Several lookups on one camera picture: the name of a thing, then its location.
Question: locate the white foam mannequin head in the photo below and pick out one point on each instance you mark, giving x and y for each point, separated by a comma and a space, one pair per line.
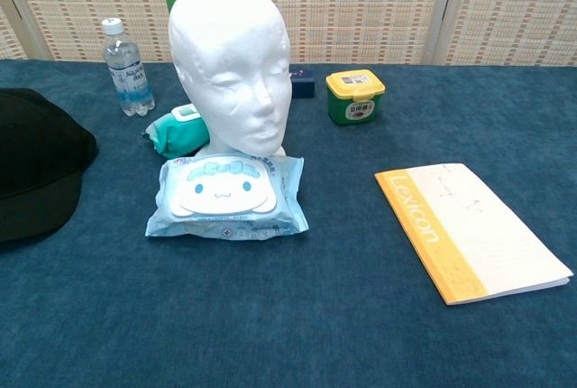
230, 54

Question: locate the blue table cloth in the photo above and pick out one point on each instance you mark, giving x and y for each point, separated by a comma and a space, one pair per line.
270, 316

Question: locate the light blue cartoon wipes pack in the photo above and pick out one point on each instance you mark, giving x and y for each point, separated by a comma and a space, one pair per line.
221, 198

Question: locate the yellow white Lexicon notebook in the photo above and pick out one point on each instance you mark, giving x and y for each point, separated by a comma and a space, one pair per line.
478, 230

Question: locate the dark blue rectangular box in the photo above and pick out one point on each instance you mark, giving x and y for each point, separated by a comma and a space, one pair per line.
303, 83

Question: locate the clear plastic water bottle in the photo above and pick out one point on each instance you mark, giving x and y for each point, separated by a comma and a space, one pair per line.
128, 76

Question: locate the green tub with yellow lid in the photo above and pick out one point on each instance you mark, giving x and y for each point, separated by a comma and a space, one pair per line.
354, 99

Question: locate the teal wet wipes pack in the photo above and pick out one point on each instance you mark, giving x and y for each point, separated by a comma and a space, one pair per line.
178, 135

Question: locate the woven folding screen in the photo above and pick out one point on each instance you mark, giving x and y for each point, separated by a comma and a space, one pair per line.
360, 4

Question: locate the black baseball cap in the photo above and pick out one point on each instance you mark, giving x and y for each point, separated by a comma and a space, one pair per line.
36, 158

